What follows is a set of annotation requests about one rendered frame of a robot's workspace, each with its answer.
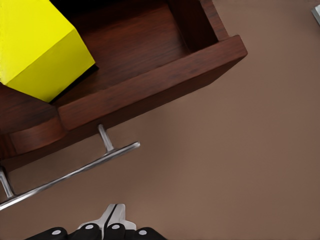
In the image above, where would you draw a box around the dark wooden drawer, silver handle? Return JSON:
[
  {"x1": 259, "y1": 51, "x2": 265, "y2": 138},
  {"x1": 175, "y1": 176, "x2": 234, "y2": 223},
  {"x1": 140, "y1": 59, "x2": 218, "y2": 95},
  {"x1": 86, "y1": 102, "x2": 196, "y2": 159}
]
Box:
[{"x1": 0, "y1": 0, "x2": 250, "y2": 210}]

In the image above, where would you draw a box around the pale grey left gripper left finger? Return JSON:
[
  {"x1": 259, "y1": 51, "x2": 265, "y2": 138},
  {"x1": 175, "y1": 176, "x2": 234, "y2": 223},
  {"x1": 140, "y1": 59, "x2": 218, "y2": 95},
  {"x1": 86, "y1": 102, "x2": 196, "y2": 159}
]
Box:
[{"x1": 24, "y1": 203, "x2": 116, "y2": 240}]

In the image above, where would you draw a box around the silver frame post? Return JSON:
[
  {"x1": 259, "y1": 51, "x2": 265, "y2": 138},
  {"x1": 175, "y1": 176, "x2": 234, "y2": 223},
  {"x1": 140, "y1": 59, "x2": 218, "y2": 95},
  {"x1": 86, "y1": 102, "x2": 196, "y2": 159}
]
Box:
[{"x1": 310, "y1": 4, "x2": 320, "y2": 26}]

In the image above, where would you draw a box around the yellow box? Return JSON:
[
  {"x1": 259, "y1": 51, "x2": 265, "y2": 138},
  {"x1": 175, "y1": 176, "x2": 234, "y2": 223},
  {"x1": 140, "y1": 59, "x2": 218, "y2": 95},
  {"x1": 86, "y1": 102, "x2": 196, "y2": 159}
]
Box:
[{"x1": 0, "y1": 0, "x2": 100, "y2": 104}]

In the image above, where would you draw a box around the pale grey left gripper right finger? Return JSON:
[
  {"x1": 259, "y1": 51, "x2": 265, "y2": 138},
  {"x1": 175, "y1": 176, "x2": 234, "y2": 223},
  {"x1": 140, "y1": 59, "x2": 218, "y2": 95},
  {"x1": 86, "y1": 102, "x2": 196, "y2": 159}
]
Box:
[{"x1": 102, "y1": 203, "x2": 166, "y2": 240}]

